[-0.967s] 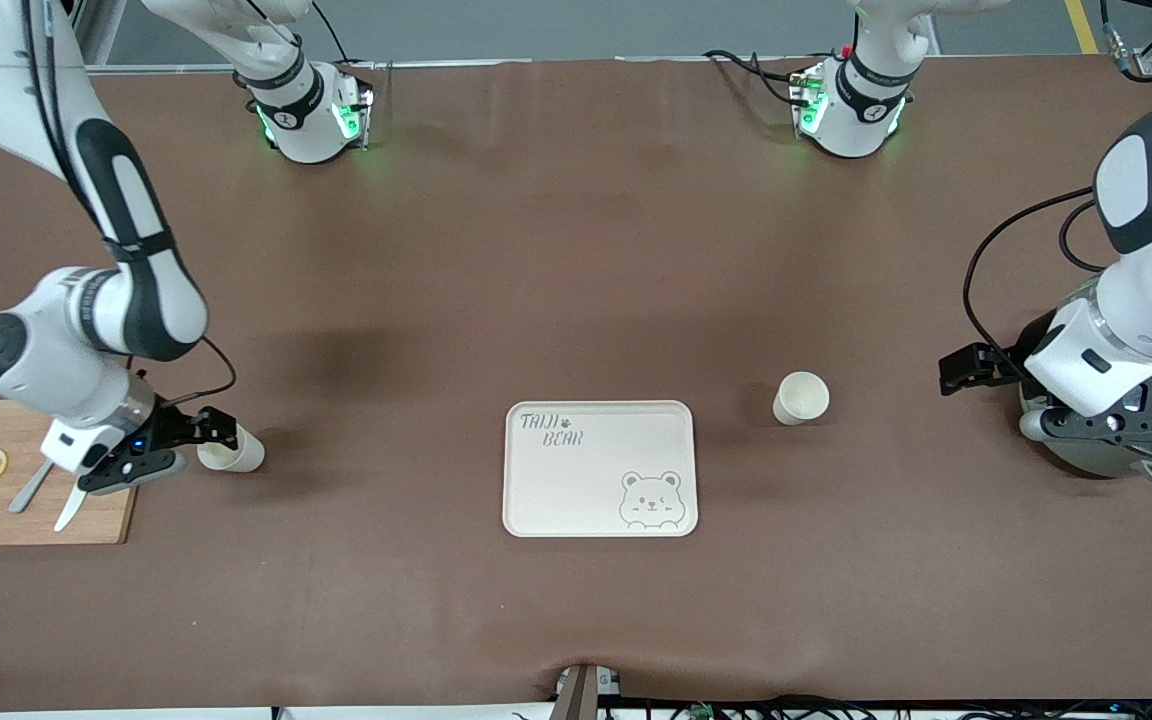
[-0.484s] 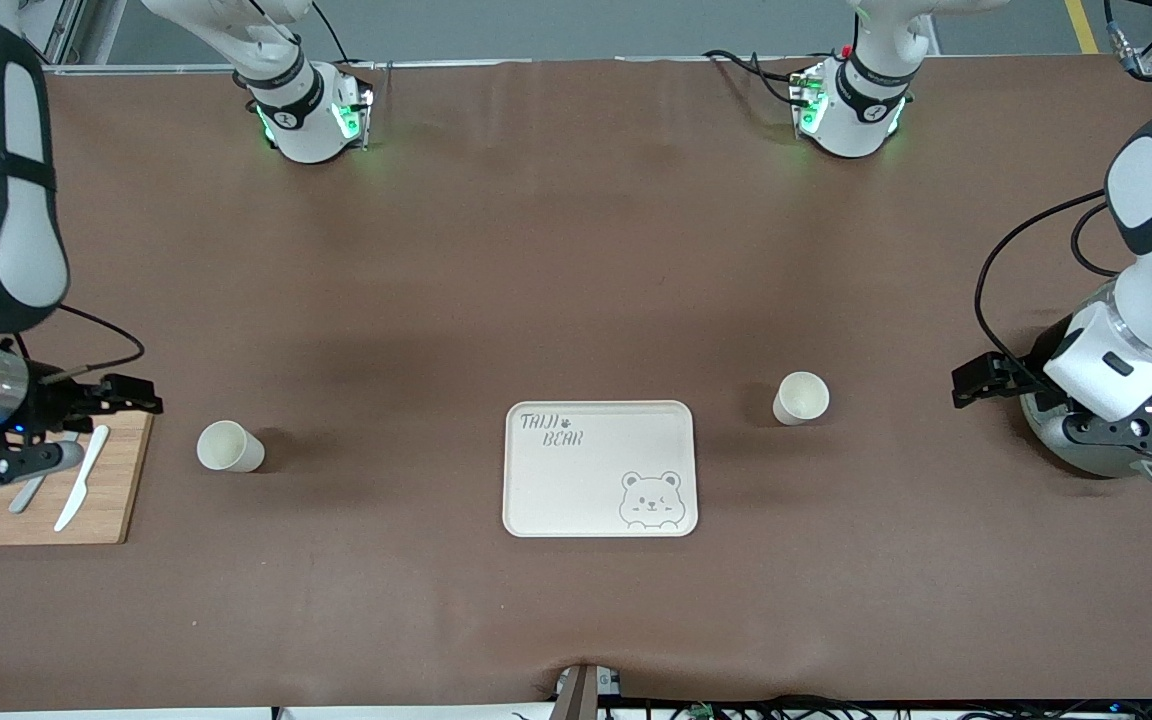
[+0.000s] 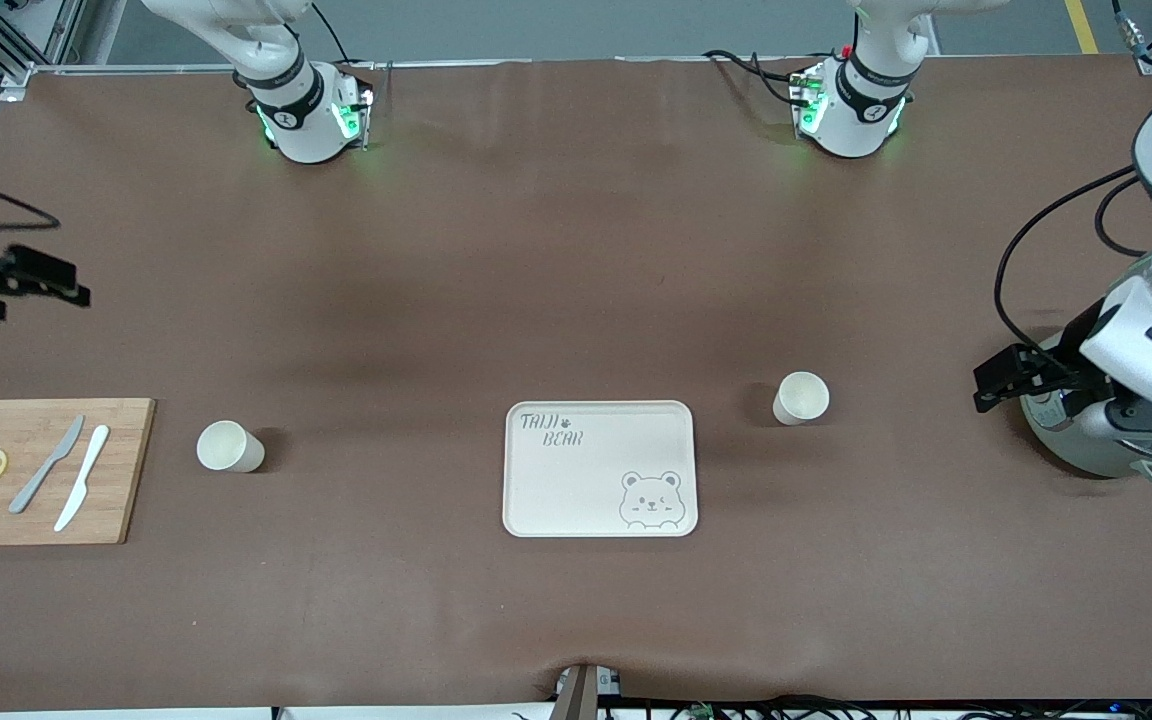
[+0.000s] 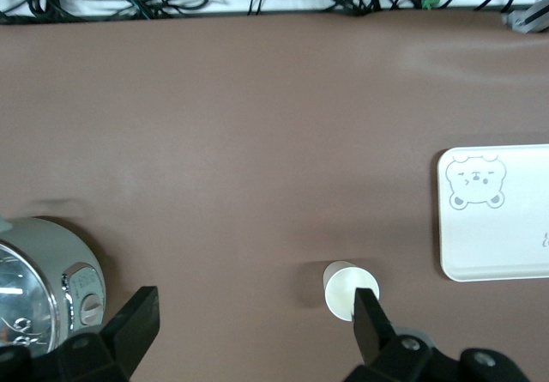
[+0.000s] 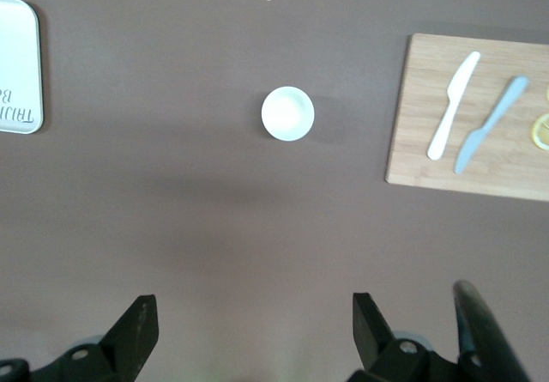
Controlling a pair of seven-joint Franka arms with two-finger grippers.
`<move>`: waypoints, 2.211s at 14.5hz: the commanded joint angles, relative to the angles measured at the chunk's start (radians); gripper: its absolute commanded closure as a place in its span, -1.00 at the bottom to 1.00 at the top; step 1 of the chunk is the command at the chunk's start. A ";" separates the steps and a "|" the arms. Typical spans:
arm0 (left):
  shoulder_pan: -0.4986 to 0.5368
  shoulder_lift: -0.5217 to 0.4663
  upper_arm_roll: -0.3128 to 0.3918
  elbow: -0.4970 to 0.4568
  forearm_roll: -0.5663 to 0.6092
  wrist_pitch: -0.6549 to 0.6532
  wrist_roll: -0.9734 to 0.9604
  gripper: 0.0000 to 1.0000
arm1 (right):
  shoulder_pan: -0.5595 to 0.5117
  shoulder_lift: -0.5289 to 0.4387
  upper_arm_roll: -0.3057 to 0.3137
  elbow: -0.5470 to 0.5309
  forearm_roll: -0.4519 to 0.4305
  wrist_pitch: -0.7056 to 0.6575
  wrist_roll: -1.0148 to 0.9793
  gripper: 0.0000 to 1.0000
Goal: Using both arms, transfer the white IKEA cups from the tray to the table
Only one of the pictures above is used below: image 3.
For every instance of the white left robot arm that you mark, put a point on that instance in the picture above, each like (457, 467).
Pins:
(1146, 345)

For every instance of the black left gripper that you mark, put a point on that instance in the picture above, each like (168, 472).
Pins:
(1063, 357)

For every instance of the cream tray with bear print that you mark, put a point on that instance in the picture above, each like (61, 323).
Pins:
(596, 490)

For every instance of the white plastic knife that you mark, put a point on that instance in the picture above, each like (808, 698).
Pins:
(86, 472)

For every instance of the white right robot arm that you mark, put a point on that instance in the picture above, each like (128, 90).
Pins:
(296, 130)

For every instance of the wooden cutting board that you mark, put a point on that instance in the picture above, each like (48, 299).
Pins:
(126, 500)

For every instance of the white IKEA cup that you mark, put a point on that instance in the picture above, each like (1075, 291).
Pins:
(224, 446)
(802, 398)

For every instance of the grey plastic knife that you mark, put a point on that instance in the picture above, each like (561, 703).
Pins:
(46, 465)

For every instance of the grey electric cooking pot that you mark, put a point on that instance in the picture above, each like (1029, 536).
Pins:
(1061, 450)

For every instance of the brown table cover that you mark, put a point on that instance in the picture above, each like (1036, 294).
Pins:
(576, 250)

